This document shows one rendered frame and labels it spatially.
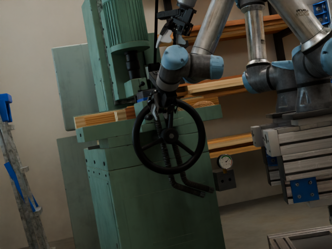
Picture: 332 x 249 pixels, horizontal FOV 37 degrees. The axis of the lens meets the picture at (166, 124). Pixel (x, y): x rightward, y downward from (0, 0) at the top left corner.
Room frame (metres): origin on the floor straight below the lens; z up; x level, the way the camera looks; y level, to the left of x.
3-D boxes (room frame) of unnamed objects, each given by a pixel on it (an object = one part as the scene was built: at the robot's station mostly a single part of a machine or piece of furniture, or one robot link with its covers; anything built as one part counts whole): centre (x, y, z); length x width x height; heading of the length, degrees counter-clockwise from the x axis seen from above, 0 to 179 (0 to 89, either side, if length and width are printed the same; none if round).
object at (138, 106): (2.01, 0.03, 0.91); 0.15 x 0.14 x 0.09; 108
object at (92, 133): (2.09, 0.06, 0.87); 0.61 x 0.30 x 0.06; 108
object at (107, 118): (2.20, 0.04, 0.92); 0.62 x 0.02 x 0.04; 108
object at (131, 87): (2.21, 0.10, 1.03); 0.14 x 0.07 x 0.09; 18
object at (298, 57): (1.75, -0.54, 0.98); 0.13 x 0.12 x 0.14; 11
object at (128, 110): (2.13, 0.08, 0.92); 0.17 x 0.02 x 0.05; 108
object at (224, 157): (2.06, -0.21, 0.65); 0.06 x 0.04 x 0.08; 108
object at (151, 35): (2.44, 0.02, 1.22); 0.09 x 0.08 x 0.15; 18
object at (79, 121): (2.21, 0.10, 0.92); 0.60 x 0.02 x 0.05; 108
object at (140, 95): (2.00, 0.02, 0.99); 0.13 x 0.11 x 0.06; 108
